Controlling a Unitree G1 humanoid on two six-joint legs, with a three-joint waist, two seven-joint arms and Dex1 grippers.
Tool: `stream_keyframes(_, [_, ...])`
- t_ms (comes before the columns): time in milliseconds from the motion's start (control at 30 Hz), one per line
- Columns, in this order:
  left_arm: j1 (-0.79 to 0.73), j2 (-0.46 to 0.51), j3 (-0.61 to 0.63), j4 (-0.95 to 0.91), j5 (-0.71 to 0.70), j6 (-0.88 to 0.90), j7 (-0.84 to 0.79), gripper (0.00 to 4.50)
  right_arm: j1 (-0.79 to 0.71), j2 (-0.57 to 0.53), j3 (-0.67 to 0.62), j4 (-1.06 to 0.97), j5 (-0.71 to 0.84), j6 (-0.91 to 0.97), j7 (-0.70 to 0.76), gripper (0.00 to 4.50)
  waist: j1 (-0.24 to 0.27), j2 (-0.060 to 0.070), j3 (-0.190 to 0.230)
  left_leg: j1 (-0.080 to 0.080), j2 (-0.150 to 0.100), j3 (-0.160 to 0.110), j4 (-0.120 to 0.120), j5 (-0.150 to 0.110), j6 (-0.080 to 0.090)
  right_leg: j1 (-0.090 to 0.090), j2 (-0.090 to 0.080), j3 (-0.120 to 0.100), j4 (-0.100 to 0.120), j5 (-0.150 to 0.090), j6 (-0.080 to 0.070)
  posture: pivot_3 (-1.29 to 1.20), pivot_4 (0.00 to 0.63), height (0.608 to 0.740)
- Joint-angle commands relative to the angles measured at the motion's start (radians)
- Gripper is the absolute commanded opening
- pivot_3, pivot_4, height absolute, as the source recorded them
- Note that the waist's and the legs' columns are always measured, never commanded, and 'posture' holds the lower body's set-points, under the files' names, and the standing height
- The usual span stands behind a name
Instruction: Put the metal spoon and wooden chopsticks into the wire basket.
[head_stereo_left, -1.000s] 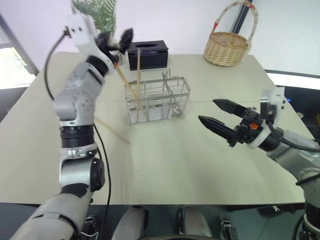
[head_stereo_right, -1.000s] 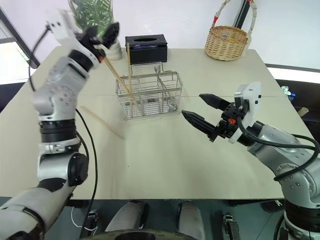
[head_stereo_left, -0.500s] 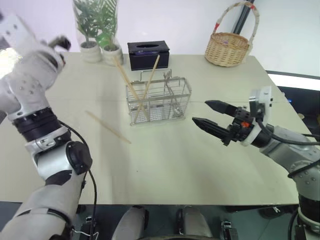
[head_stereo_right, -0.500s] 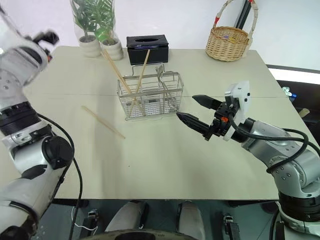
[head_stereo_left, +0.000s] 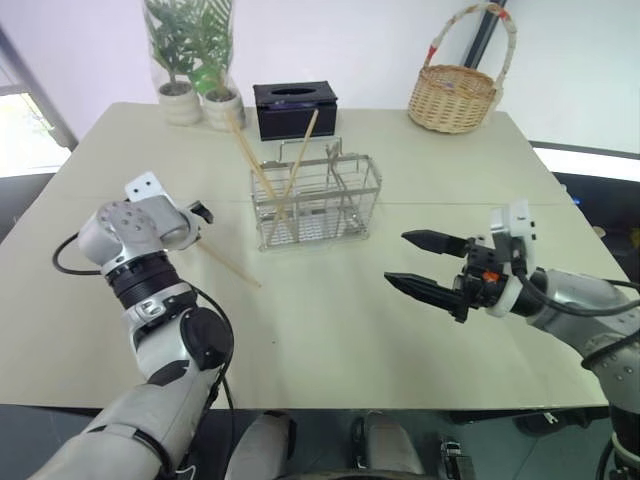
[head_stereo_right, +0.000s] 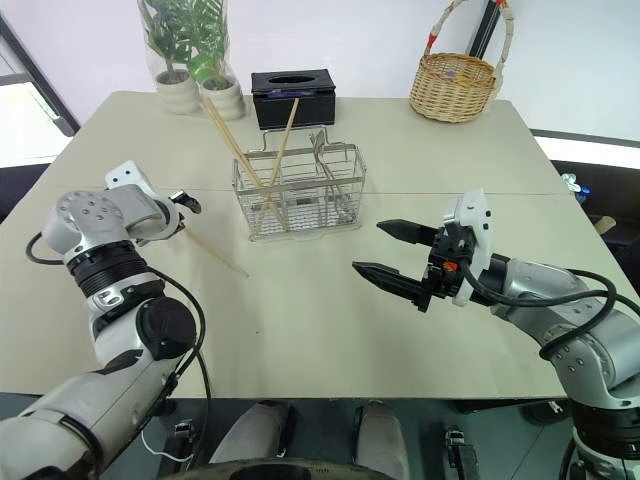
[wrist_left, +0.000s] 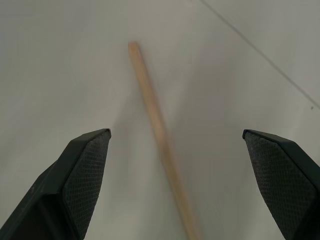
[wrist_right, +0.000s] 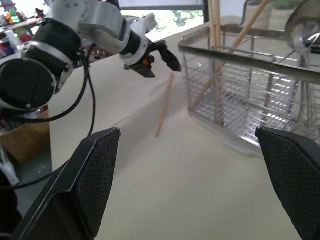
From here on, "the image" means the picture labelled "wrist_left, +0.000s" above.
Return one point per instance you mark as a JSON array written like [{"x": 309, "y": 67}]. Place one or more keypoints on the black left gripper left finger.
[{"x": 62, "y": 190}]

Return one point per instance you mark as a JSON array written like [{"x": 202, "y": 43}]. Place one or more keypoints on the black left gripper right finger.
[{"x": 282, "y": 185}]

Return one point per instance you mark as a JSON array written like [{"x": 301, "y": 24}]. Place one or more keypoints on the wooden chopstick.
[{"x": 160, "y": 135}]

